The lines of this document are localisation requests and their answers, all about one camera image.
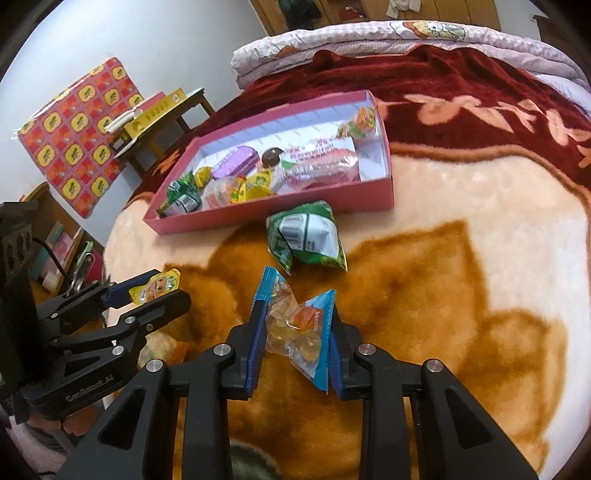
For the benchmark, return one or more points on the folded pink quilt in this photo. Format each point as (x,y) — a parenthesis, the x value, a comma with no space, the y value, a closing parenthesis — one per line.
(273,54)

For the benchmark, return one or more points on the metal spring clip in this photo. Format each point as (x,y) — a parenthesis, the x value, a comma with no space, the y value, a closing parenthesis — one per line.
(83,265)

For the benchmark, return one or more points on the purple rectangular candy tin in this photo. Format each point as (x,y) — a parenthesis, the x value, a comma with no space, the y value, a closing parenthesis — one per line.
(238,162)

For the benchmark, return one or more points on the pink drink pouch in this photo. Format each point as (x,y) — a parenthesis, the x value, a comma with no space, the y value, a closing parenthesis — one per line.
(317,163)

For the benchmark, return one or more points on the green peas snack bag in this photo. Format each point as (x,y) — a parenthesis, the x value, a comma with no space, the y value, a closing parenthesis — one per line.
(182,197)

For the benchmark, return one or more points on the white cloth on wardrobe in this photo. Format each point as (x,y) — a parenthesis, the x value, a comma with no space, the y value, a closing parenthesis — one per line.
(395,7)

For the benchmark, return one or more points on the orange green small snack packet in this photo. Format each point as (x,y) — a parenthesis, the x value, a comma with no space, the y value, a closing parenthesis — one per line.
(362,126)

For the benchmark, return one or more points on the chocolate ball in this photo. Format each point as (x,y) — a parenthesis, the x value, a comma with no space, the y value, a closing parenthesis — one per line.
(271,157)

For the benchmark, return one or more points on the yellow flat box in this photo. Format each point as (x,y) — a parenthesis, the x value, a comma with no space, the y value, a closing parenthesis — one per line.
(150,114)

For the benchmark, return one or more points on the dark green hanging jacket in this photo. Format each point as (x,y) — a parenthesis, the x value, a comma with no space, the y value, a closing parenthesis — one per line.
(300,14)

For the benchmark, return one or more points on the yellow cartoon jelly cup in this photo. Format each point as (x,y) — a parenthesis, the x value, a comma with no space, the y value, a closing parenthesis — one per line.
(158,285)

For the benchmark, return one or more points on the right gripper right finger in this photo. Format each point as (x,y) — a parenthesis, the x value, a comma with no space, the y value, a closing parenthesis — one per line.
(361,371)

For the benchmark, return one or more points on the orange-ended cracker packet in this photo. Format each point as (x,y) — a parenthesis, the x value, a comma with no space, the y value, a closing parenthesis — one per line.
(163,347)

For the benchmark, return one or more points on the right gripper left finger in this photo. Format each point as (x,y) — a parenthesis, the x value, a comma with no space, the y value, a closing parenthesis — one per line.
(227,371)

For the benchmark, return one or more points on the blue-edged gummy candy bag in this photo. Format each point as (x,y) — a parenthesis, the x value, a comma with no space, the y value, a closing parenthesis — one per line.
(298,331)

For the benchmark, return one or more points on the wooden side table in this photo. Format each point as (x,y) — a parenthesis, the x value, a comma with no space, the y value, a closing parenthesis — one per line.
(127,150)

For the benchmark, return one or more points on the pink shallow cardboard tray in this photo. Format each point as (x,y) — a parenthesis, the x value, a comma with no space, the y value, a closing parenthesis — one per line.
(285,127)

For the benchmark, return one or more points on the clear jelly snack packet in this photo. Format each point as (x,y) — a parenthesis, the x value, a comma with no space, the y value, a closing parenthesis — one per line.
(222,192)

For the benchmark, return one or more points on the yellow candy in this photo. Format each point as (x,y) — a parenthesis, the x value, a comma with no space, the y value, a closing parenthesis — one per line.
(252,187)

